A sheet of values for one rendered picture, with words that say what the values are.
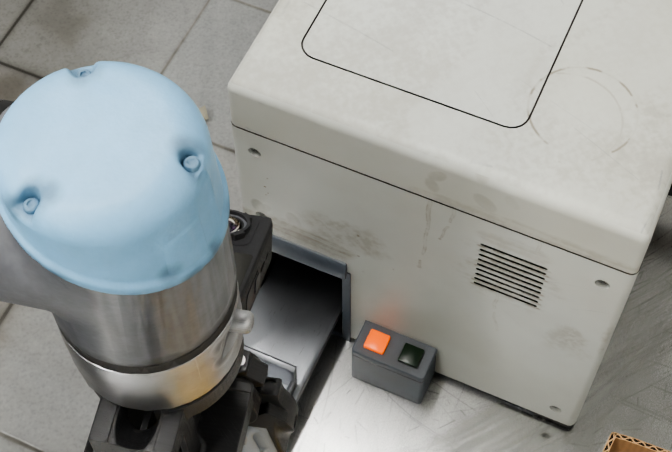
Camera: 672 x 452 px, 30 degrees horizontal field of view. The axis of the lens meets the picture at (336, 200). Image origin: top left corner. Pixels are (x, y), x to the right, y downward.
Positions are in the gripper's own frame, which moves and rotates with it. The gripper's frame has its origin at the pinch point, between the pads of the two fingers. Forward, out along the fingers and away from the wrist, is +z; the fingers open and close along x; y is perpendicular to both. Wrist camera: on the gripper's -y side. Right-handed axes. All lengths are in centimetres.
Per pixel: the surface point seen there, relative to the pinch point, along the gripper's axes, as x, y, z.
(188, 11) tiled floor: -45, -118, 110
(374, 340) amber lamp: 6.8, -16.5, 17.0
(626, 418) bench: 26.8, -16.1, 22.4
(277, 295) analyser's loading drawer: -1.5, -19.5, 18.4
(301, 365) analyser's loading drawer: 1.6, -14.0, 18.4
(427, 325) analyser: 10.6, -17.1, 14.2
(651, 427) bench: 28.7, -15.7, 22.4
